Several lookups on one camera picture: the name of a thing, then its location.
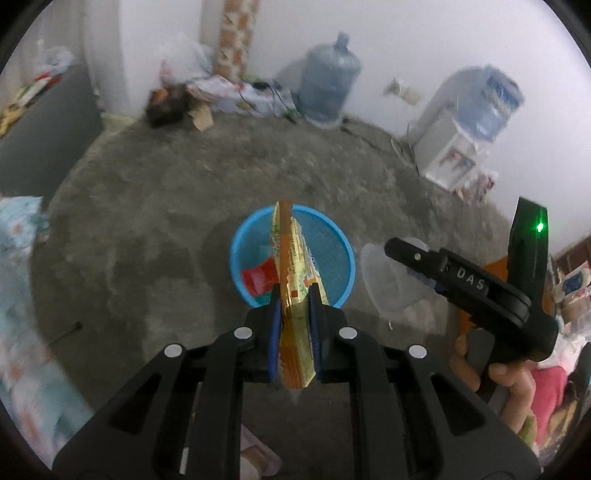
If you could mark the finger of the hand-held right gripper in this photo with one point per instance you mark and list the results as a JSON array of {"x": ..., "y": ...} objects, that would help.
[{"x": 411, "y": 256}]

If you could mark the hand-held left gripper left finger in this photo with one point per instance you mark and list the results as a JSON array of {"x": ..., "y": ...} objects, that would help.
[{"x": 275, "y": 332}]

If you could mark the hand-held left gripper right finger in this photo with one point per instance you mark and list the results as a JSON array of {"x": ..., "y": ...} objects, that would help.
[{"x": 314, "y": 332}]

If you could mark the clear plastic container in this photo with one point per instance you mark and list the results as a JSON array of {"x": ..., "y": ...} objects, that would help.
[{"x": 388, "y": 290}]

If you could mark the red packet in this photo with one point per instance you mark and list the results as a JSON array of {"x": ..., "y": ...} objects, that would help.
[{"x": 258, "y": 277}]

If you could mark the golden snack wrapper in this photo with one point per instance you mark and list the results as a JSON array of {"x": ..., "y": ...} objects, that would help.
[{"x": 293, "y": 277}]

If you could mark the blue plastic wastebasket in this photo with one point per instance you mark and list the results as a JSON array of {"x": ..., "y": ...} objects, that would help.
[{"x": 332, "y": 249}]

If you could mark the person's right hand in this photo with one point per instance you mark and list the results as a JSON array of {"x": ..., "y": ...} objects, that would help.
[{"x": 512, "y": 383}]

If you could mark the orange box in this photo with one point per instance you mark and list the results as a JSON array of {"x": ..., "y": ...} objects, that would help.
[{"x": 495, "y": 268}]

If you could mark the blue white packet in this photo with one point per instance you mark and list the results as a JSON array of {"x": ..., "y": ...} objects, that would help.
[{"x": 572, "y": 286}]

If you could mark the brown wooden furniture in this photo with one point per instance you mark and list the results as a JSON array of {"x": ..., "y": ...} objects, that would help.
[{"x": 575, "y": 254}]

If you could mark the red snack packets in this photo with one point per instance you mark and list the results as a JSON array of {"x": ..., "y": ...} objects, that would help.
[{"x": 478, "y": 184}]

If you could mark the white water dispenser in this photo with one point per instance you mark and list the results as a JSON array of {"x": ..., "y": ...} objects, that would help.
[{"x": 443, "y": 147}]

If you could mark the pink cloth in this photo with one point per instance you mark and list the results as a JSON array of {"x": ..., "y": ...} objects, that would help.
[{"x": 549, "y": 401}]

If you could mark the pale pink object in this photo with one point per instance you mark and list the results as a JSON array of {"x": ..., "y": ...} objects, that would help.
[{"x": 258, "y": 457}]

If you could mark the blue dispenser water bottle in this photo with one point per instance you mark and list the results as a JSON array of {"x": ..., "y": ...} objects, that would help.
[{"x": 489, "y": 101}]

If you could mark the empty blue water jug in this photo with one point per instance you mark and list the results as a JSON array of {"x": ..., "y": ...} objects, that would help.
[{"x": 328, "y": 78}]

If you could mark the thin metal nail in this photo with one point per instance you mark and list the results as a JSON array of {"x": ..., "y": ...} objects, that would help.
[{"x": 67, "y": 331}]

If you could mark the brown cardboard piece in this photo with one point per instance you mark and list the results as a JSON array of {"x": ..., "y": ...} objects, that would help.
[{"x": 202, "y": 117}]

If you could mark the pile of bags and clutter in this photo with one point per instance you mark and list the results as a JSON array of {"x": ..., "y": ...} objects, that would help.
[{"x": 231, "y": 94}]

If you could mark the floral blue blanket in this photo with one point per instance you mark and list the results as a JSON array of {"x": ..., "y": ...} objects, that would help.
[{"x": 27, "y": 369}]

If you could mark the patterned rolled mat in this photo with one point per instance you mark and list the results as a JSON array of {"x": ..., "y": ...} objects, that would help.
[{"x": 236, "y": 41}]

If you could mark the white plastic bag red print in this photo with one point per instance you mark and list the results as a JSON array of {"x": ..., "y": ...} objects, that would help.
[{"x": 184, "y": 60}]

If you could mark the grey cabinet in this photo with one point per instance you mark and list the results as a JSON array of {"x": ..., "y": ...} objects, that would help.
[{"x": 46, "y": 138}]

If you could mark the crumpled white plastic bag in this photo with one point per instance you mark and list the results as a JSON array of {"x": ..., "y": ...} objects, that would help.
[{"x": 55, "y": 57}]

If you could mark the white wall socket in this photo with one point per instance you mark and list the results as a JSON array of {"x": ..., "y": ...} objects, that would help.
[{"x": 404, "y": 91}]

